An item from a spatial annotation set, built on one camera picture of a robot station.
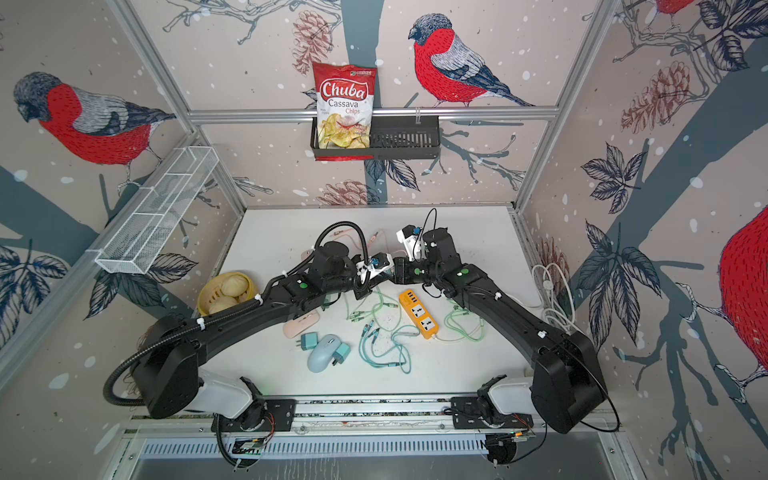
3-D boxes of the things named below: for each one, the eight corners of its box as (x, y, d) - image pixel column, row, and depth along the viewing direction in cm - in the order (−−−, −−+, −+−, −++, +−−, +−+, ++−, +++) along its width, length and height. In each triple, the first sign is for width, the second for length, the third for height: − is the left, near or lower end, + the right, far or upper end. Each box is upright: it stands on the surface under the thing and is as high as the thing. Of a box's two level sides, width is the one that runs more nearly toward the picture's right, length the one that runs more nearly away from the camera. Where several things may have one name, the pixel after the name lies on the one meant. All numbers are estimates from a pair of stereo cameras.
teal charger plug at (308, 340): (299, 351, 86) (296, 348, 84) (298, 338, 88) (296, 335, 86) (319, 346, 87) (317, 343, 85) (317, 334, 89) (316, 330, 87)
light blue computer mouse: (306, 368, 83) (303, 364, 80) (325, 333, 89) (323, 329, 87) (323, 375, 82) (320, 372, 79) (341, 340, 88) (339, 336, 85)
